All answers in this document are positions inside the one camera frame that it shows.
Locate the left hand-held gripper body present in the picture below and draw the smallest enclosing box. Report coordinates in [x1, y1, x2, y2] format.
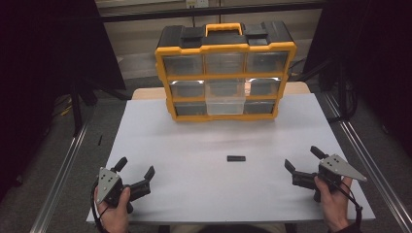
[96, 166, 153, 215]

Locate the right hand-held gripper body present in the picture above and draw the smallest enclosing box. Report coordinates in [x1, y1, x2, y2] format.
[292, 153, 368, 204]

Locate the clear plastic drawer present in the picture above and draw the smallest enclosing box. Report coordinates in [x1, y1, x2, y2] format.
[205, 80, 247, 117]

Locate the yellow black drawer organizer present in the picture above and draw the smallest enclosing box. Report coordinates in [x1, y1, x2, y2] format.
[154, 21, 297, 123]

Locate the person's left hand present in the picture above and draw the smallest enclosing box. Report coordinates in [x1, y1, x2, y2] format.
[94, 186, 132, 233]

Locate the person's right hand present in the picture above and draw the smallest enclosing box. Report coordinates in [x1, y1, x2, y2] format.
[313, 176, 354, 233]

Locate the white table sheet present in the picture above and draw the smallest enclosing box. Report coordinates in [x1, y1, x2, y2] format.
[86, 92, 377, 225]

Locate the black metal stand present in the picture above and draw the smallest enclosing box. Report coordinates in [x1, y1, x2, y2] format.
[325, 59, 353, 123]
[68, 77, 98, 138]

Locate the dark curtain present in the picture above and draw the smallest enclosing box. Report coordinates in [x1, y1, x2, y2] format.
[0, 0, 127, 198]
[302, 0, 412, 158]

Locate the black horizontal bar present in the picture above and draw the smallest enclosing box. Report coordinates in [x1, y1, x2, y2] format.
[99, 1, 326, 23]

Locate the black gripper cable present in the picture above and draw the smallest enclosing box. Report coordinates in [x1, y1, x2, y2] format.
[324, 176, 364, 229]
[89, 180, 111, 233]

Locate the aluminium frame rail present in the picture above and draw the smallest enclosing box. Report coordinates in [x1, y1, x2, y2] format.
[29, 120, 90, 233]
[320, 91, 412, 233]

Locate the white wall socket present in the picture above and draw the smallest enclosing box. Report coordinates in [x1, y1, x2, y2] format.
[186, 0, 210, 10]

